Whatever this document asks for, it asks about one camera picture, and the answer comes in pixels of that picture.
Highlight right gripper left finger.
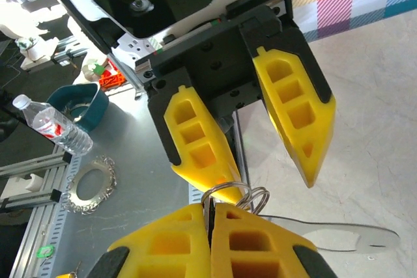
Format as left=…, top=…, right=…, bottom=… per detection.
left=94, top=204, right=212, bottom=278

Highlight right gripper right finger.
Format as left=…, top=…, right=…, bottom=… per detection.
left=211, top=202, right=338, bottom=278

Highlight black fob keys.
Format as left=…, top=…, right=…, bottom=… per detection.
left=203, top=198, right=216, bottom=227

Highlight grey metal sheet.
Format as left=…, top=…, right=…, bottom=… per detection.
left=19, top=72, right=209, bottom=278

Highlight teal curved container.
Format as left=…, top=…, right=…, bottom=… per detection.
left=46, top=82, right=110, bottom=132

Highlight orange plastic crate toy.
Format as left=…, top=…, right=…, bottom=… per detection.
left=99, top=71, right=126, bottom=92

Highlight metal plate with keyrings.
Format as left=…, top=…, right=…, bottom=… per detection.
left=60, top=156, right=118, bottom=216

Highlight white and green object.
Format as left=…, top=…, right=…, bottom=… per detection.
left=83, top=58, right=108, bottom=80

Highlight clear plastic water bottle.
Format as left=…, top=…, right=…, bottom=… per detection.
left=12, top=94, right=94, bottom=156

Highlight green plastic tag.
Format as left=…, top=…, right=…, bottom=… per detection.
left=35, top=244, right=55, bottom=258

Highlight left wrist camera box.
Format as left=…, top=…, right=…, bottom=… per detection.
left=66, top=0, right=242, bottom=61

